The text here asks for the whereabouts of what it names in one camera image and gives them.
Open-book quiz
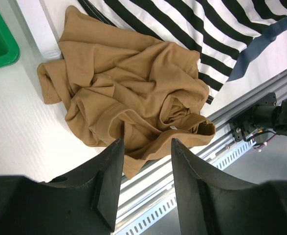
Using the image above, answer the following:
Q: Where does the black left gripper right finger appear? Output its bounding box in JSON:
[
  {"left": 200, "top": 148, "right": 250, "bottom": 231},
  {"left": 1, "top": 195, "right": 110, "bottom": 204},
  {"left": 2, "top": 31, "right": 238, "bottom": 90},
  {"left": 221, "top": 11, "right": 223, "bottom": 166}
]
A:
[{"left": 171, "top": 139, "right": 275, "bottom": 235}]

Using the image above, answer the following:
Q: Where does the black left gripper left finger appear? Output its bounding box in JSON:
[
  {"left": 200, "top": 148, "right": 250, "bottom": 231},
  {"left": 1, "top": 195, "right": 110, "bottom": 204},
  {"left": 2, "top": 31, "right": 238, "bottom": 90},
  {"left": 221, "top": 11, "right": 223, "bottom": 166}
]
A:
[{"left": 47, "top": 139, "right": 125, "bottom": 233}]

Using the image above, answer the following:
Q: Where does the tan tank top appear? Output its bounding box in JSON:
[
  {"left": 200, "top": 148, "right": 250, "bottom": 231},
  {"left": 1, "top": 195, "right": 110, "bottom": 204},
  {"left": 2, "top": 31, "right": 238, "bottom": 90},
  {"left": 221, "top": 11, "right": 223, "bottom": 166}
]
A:
[{"left": 37, "top": 6, "right": 216, "bottom": 178}]

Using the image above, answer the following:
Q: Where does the navy blue tank top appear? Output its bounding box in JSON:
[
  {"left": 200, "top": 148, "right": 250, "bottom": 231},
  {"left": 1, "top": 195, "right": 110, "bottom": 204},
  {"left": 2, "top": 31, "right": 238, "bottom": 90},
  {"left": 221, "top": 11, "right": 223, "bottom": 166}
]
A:
[{"left": 227, "top": 16, "right": 287, "bottom": 82}]

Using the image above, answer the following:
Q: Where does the black white striped tank top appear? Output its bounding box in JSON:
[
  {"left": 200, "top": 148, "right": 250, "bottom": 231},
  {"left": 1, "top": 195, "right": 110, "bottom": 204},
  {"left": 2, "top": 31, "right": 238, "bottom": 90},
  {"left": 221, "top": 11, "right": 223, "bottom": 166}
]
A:
[{"left": 80, "top": 0, "right": 287, "bottom": 104}]

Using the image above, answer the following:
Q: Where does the metal clothes rack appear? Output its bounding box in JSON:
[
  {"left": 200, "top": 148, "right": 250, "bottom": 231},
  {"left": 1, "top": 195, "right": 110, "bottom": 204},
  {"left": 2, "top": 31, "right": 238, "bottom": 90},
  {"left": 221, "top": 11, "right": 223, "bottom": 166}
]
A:
[{"left": 16, "top": 0, "right": 62, "bottom": 61}]

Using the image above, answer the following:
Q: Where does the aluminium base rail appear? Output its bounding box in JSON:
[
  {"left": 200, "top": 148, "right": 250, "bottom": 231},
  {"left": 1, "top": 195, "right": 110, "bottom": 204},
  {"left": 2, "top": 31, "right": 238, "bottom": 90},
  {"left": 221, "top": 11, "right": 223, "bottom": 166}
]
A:
[{"left": 114, "top": 70, "right": 287, "bottom": 235}]

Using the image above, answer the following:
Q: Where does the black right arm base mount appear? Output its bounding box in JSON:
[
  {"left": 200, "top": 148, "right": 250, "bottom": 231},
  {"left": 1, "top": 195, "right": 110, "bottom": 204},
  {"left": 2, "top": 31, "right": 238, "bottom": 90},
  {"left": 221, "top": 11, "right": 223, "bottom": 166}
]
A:
[{"left": 229, "top": 93, "right": 279, "bottom": 142}]

